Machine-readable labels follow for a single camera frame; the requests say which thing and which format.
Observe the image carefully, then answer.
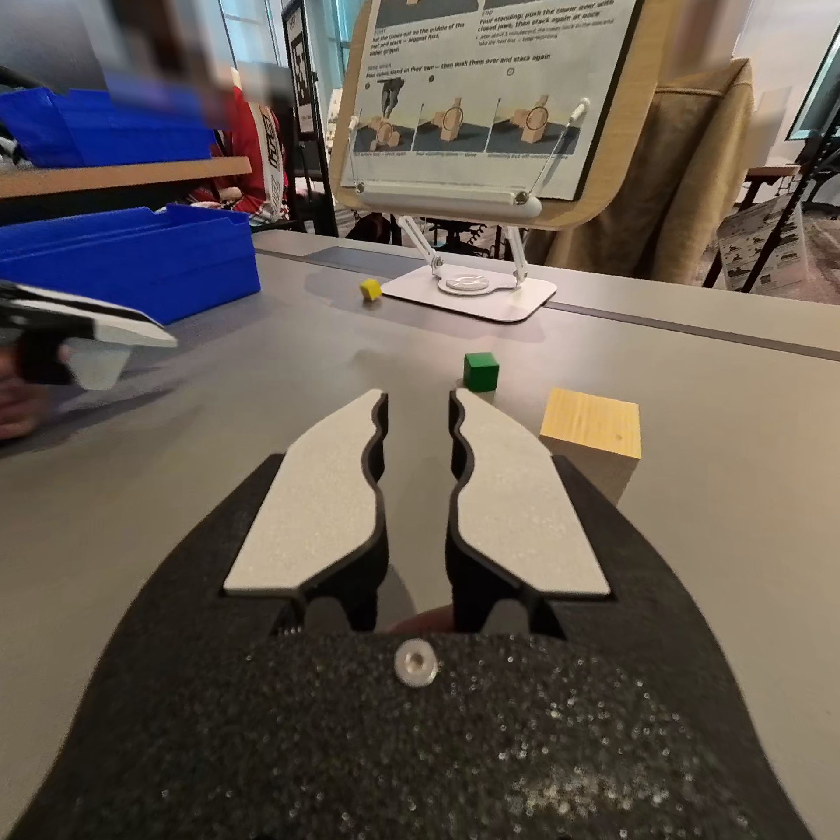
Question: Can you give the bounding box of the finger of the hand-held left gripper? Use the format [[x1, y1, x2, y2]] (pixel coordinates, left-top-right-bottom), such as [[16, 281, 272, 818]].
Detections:
[[0, 282, 165, 327], [62, 314, 179, 350]]

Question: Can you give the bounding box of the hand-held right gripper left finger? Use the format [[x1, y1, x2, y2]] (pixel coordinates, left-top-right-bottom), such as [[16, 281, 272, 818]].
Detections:
[[223, 388, 389, 634]]

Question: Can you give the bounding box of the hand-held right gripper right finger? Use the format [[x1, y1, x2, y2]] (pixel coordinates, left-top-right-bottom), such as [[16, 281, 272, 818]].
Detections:
[[446, 388, 613, 634]]

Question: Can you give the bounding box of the blue plastic bin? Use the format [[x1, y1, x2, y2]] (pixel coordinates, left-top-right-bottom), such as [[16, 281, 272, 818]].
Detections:
[[0, 203, 261, 326], [0, 87, 221, 168]]

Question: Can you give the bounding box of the large plain wooden cube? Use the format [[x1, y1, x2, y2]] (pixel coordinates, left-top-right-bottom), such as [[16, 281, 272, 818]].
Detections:
[[539, 387, 642, 506]]

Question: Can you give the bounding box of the small green wooden cube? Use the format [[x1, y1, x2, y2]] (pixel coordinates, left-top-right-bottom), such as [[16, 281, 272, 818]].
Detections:
[[462, 352, 500, 392]]

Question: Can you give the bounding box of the person's left hand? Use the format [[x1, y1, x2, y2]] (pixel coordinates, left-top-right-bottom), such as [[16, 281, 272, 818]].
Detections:
[[0, 348, 70, 442]]

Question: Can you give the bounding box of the person's right hand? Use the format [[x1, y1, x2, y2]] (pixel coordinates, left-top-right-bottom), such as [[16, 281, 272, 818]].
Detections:
[[387, 605, 455, 635]]

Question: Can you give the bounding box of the wooden shelf board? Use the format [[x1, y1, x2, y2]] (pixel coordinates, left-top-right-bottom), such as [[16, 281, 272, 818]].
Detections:
[[0, 156, 253, 199]]

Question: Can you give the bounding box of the black tag board stand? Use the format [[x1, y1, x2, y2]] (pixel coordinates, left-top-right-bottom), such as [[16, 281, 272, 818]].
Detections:
[[281, 0, 339, 237]]

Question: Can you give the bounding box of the beige coat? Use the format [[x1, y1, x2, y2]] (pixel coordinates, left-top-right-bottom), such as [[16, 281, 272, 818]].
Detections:
[[525, 58, 754, 284]]

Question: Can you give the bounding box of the printed leaflet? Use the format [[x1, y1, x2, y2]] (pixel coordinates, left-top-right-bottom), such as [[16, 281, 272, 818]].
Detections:
[[717, 197, 809, 294]]

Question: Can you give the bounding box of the black tripod stand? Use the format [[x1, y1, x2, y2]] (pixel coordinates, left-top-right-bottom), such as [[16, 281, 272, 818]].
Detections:
[[702, 112, 840, 293]]

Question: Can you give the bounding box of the printed instruction sheet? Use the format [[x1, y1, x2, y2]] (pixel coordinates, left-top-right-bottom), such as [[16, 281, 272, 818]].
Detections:
[[351, 0, 641, 201]]

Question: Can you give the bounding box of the large display screen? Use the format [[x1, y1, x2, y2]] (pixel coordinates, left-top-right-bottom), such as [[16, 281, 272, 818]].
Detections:
[[784, 39, 840, 142]]

